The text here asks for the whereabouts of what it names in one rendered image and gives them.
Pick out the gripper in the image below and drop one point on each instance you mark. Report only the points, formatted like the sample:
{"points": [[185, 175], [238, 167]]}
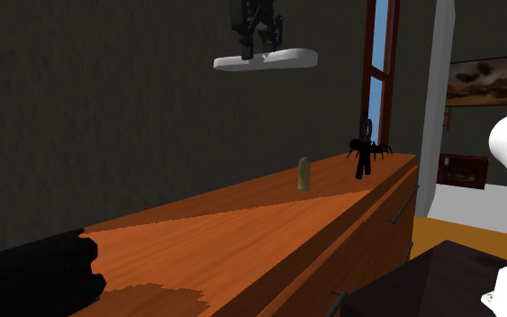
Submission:
{"points": [[253, 11]]}

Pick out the white oblong object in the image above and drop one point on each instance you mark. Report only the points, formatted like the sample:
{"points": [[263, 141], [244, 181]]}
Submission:
{"points": [[288, 59]]}

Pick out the red framed window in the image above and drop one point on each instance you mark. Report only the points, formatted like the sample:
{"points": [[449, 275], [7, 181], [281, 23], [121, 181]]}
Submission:
{"points": [[380, 52]]}

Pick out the olive green rounded cylinder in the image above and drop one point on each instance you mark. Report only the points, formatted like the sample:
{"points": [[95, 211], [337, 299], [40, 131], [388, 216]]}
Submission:
{"points": [[304, 175]]}

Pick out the black spider toy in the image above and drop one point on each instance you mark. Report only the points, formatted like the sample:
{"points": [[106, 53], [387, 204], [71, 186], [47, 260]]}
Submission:
{"points": [[382, 149]]}

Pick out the orange wooden chest of drawers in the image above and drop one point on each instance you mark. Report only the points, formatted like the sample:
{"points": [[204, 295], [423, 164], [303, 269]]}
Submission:
{"points": [[235, 237]]}

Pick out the dark red cabinet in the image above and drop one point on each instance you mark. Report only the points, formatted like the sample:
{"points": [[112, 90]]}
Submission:
{"points": [[463, 171]]}

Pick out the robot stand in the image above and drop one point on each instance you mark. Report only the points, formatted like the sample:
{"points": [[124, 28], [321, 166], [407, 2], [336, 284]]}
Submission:
{"points": [[424, 285]]}

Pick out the black bulky object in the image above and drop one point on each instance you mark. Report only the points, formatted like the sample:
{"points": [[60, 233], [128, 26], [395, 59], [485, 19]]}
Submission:
{"points": [[29, 276]]}

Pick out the brown landscape wall picture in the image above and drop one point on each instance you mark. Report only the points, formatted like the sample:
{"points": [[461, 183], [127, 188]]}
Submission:
{"points": [[490, 83]]}

